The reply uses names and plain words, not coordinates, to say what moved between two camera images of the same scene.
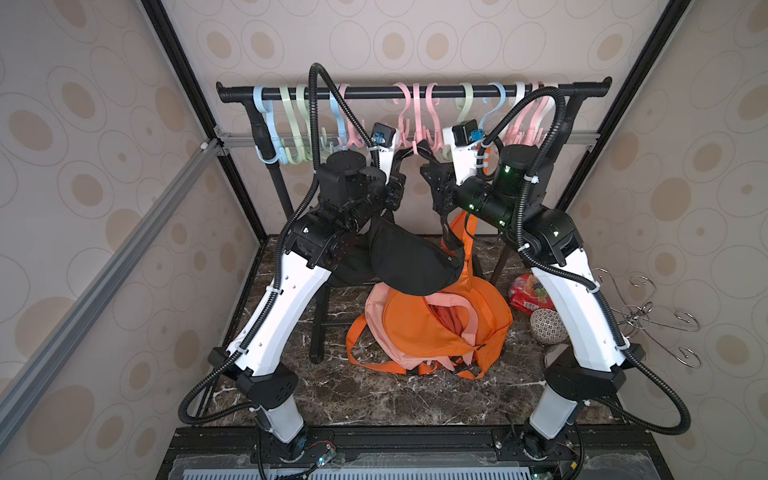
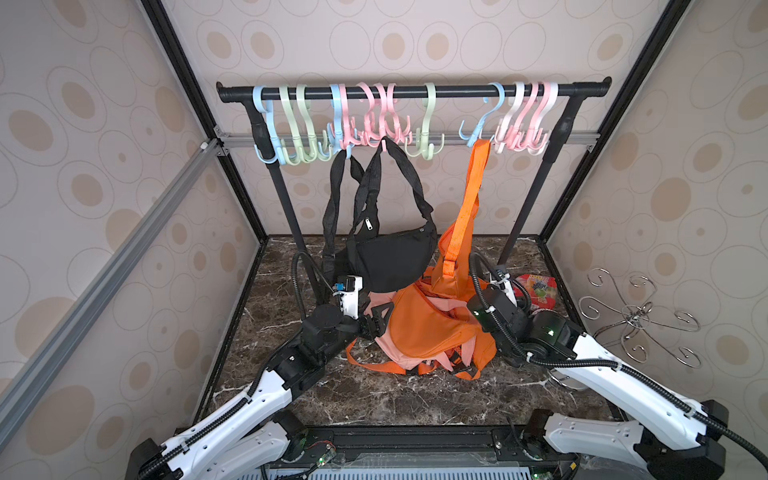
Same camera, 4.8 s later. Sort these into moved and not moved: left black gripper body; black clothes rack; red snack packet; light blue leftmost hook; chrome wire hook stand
Moved: left black gripper body
Not moved: light blue leftmost hook; black clothes rack; red snack packet; chrome wire hook stand
